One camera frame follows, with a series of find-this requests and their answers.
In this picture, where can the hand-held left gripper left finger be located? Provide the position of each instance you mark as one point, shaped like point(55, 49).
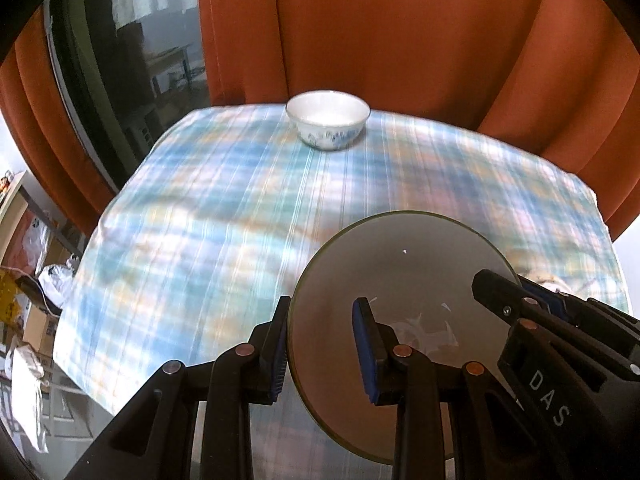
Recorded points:
point(279, 360)

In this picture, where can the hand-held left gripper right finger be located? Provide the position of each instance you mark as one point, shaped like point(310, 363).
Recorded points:
point(364, 355)

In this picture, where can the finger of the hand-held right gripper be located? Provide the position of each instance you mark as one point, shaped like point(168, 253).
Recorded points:
point(607, 322)
point(500, 295)

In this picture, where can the blue patterned white bowl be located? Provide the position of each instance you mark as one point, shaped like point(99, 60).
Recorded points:
point(327, 127)
point(400, 270)

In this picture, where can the blue plaid tablecloth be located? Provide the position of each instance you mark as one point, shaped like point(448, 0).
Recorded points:
point(210, 220)

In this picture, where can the white plastic bag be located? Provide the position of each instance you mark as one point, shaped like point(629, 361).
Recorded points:
point(56, 282)

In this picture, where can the cardboard box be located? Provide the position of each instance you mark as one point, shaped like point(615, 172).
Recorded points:
point(42, 327)

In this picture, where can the white cloth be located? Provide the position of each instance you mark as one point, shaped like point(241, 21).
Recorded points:
point(30, 390)

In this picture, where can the wooden shelf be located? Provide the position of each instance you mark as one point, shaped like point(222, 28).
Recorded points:
point(30, 210)

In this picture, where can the wide orange curtain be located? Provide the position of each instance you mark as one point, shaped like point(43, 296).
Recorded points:
point(380, 25)

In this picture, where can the narrow orange curtain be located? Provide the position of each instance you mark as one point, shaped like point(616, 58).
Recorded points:
point(45, 125)

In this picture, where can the glass window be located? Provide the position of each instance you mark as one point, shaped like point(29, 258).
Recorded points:
point(125, 60)

